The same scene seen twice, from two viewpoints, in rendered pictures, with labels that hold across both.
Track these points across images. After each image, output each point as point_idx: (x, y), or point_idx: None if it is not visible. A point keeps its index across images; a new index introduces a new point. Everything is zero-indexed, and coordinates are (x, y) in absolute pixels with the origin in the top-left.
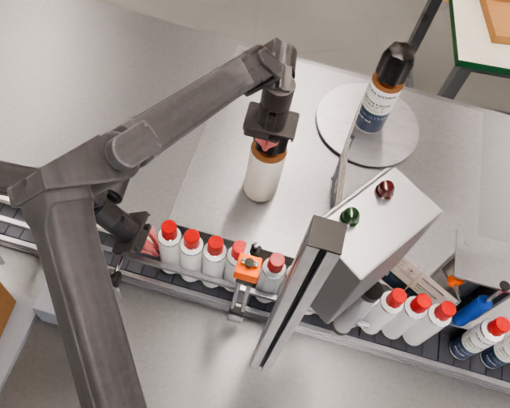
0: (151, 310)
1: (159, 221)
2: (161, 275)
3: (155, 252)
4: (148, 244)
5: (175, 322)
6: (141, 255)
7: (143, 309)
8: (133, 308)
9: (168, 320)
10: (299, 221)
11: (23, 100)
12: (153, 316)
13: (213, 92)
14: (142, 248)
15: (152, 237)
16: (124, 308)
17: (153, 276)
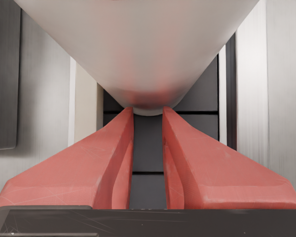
0: (280, 106)
1: None
2: (200, 97)
3: (179, 117)
4: (206, 168)
5: (293, 30)
6: (145, 199)
7: (285, 130)
8: (292, 158)
9: (294, 49)
10: None
11: None
12: None
13: None
14: None
15: (112, 160)
16: None
17: (212, 125)
